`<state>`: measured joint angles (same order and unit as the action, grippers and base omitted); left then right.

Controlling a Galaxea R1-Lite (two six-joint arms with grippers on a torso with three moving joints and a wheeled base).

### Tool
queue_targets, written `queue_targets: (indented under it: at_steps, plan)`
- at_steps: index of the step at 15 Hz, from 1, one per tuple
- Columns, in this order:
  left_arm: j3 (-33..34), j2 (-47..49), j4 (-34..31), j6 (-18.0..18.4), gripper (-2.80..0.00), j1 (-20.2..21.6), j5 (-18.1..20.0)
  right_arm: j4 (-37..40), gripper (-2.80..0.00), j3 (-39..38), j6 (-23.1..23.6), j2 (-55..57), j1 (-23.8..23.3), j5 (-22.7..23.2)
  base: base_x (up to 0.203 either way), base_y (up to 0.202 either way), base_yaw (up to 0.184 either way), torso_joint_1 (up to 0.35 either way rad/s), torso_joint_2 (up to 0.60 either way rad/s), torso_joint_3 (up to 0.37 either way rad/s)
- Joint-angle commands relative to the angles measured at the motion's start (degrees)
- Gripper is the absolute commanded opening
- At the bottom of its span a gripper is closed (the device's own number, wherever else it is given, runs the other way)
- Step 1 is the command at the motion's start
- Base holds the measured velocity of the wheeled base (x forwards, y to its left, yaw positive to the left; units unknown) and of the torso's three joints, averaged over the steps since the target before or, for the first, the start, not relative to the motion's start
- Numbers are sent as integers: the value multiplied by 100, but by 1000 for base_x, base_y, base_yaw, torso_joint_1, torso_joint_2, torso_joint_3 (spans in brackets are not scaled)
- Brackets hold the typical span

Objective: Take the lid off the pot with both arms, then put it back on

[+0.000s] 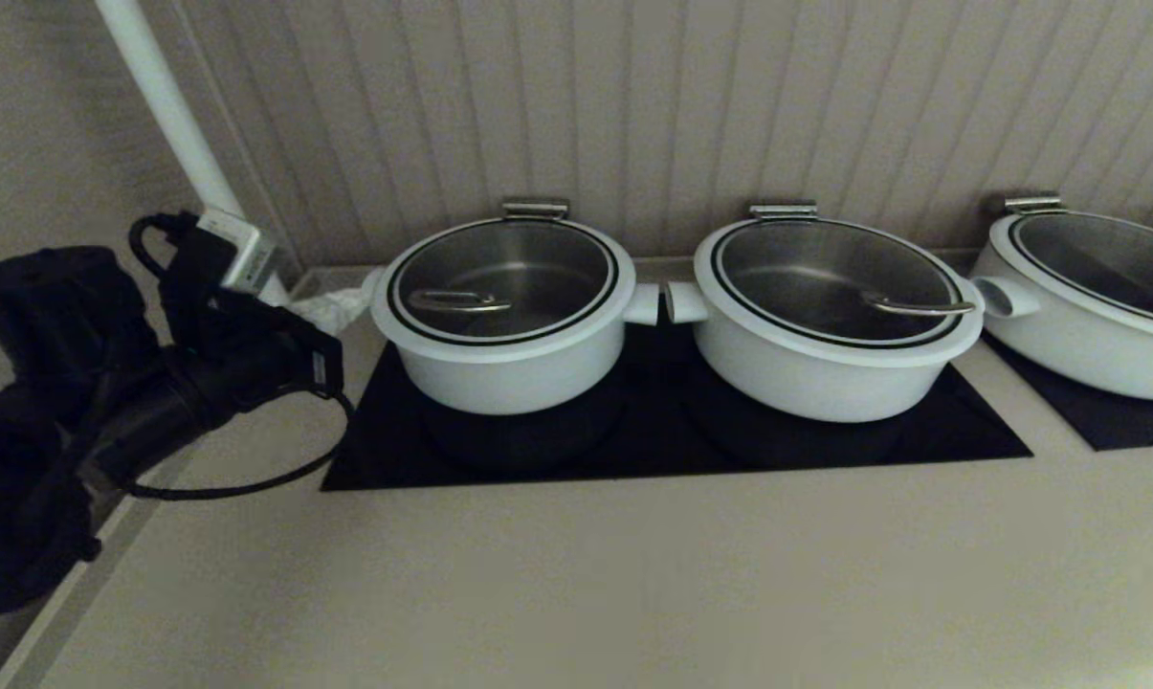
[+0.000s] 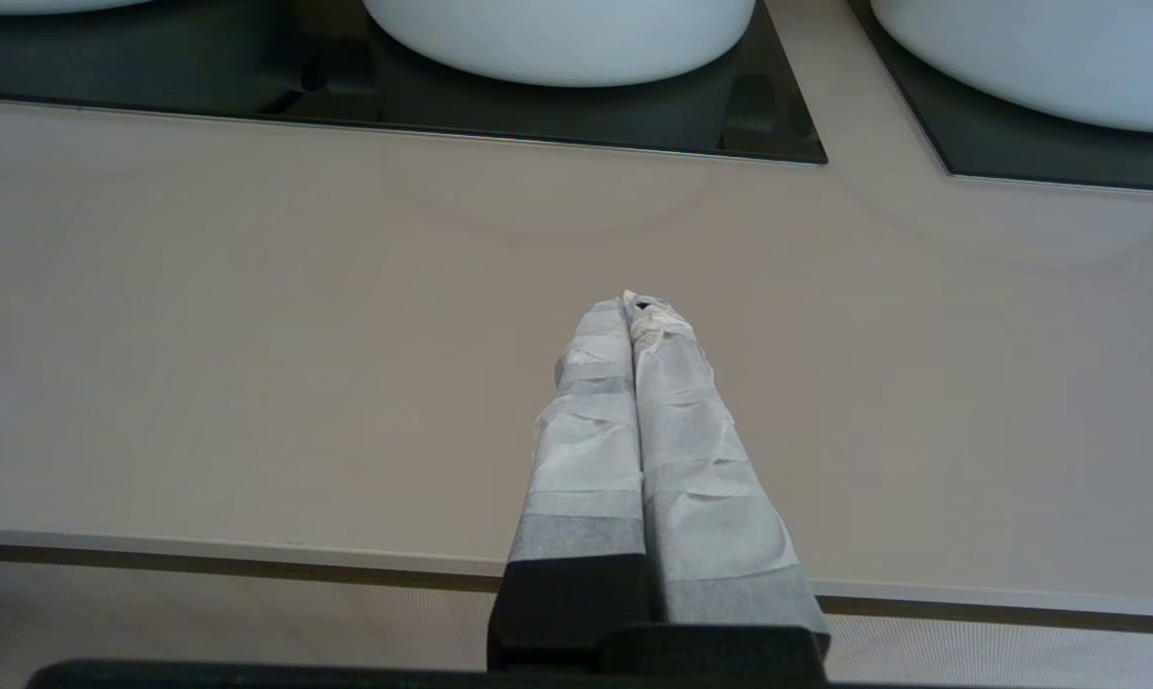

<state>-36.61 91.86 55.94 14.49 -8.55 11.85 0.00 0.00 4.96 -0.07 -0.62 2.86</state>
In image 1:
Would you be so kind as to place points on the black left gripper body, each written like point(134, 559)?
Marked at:
point(241, 354)

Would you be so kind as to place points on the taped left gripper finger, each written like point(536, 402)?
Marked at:
point(337, 301)
point(332, 323)

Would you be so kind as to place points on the glass lid with white rim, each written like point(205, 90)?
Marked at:
point(538, 268)
point(806, 268)
point(1102, 254)

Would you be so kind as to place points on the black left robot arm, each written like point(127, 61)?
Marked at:
point(31, 421)

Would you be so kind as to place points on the white round pole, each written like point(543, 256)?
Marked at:
point(174, 105)

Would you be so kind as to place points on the black glass induction cooktop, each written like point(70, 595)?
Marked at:
point(653, 450)
point(1112, 426)

